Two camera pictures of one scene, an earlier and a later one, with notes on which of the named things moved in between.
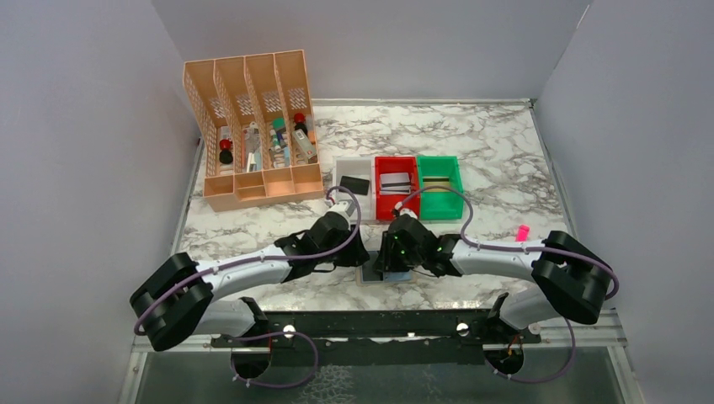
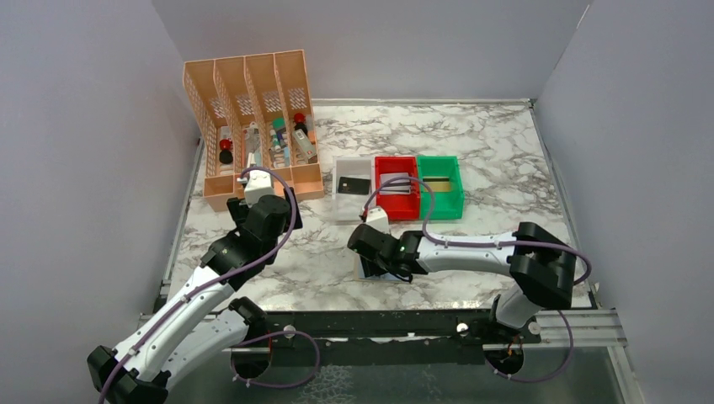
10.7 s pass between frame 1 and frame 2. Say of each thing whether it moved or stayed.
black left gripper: moved
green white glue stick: stayed
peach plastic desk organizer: stayed
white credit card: stayed
